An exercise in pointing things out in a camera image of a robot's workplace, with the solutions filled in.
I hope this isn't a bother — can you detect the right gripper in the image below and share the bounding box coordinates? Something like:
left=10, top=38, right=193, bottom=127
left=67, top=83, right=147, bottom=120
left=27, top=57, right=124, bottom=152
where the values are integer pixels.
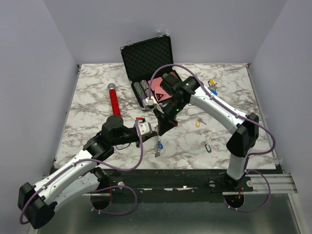
left=153, top=97, right=187, bottom=136

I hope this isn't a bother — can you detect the metal disc with keyrings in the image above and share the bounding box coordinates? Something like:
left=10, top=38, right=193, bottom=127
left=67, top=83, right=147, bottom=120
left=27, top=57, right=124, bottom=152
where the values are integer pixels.
left=154, top=136, right=163, bottom=157

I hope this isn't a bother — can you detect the key with yellow tag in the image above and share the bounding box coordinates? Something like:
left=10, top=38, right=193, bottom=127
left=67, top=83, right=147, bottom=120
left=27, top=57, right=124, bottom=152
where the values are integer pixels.
left=195, top=118, right=207, bottom=128
left=208, top=79, right=217, bottom=86

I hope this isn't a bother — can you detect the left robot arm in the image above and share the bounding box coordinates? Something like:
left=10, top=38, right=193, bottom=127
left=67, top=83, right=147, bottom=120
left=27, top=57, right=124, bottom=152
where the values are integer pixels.
left=18, top=115, right=156, bottom=229

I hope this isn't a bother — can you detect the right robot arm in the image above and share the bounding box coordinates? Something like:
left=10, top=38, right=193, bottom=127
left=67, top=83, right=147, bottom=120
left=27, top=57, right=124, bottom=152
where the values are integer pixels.
left=154, top=75, right=259, bottom=191

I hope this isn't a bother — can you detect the small blue tag on disc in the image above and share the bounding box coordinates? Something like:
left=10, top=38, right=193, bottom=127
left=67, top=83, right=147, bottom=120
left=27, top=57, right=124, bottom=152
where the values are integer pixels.
left=157, top=141, right=163, bottom=150

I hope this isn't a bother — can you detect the all in triangle button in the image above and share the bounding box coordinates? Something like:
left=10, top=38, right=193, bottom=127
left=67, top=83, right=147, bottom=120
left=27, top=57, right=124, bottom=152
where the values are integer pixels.
left=155, top=93, right=165, bottom=101

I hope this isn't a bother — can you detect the pink playing cards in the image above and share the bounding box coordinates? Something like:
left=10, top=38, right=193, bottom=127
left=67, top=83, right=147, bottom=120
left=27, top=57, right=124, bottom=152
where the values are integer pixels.
left=148, top=77, right=172, bottom=102

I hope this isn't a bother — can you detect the key with black tag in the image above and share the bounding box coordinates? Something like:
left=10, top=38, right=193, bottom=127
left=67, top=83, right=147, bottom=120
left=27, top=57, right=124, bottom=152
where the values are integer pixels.
left=198, top=140, right=212, bottom=154

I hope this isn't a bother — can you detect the red microphone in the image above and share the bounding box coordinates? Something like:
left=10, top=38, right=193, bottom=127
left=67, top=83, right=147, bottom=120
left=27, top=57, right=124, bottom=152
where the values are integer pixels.
left=107, top=83, right=121, bottom=116

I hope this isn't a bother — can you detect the black poker chip case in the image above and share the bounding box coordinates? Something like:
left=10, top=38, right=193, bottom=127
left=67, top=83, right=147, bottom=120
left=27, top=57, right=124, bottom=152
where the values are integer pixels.
left=120, top=35, right=174, bottom=111

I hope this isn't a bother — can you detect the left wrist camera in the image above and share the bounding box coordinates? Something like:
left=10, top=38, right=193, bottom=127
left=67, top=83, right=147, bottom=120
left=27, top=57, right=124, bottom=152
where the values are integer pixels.
left=135, top=117, right=153, bottom=137

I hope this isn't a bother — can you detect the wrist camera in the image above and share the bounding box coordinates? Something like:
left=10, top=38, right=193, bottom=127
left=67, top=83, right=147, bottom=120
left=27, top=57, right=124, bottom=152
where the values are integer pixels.
left=142, top=97, right=163, bottom=112
left=135, top=117, right=153, bottom=137

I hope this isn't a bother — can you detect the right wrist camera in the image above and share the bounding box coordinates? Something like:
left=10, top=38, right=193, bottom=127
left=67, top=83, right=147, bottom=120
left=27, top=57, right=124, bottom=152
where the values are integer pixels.
left=142, top=97, right=163, bottom=112

